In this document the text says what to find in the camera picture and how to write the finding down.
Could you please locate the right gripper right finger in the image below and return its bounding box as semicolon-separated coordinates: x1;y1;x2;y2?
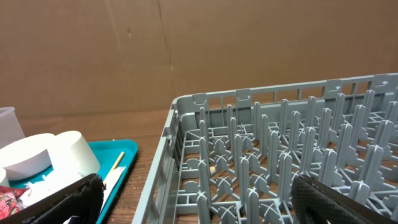
292;175;397;224

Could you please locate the wooden chopstick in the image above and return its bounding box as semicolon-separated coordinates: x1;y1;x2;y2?
103;151;125;185

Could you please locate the teal serving tray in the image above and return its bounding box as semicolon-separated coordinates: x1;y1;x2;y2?
7;140;138;224

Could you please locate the red snack wrapper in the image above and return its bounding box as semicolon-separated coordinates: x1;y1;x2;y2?
0;185;29;220

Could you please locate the clear plastic bin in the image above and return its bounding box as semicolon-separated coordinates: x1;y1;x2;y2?
0;107;25;148

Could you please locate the white plastic fork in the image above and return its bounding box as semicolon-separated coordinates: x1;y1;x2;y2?
100;166;126;215

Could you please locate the white upturned cup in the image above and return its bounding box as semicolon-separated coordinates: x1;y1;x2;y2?
47;131;101;177

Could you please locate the white bowl with peanuts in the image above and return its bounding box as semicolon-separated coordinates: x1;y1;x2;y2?
1;133;55;181

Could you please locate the cardboard backdrop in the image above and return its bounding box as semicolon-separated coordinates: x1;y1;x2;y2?
1;0;397;118

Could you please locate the grey dishwasher rack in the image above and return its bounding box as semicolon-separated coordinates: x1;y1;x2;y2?
133;73;397;223

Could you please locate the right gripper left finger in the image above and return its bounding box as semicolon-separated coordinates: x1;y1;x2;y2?
1;174;105;224

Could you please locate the white napkin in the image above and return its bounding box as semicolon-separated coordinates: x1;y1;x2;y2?
17;170;82;208

